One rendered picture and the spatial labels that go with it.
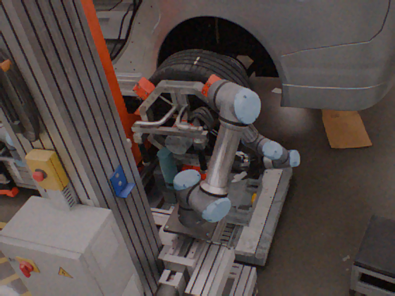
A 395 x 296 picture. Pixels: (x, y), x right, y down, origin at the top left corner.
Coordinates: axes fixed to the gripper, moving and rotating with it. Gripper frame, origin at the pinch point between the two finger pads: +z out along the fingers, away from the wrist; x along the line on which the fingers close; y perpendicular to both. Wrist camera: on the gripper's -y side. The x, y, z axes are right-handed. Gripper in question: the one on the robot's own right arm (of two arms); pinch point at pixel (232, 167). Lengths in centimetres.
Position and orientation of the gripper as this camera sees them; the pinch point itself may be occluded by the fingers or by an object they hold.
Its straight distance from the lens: 215.3
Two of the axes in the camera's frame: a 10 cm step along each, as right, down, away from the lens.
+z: -8.0, 1.3, 5.9
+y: -6.0, -2.9, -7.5
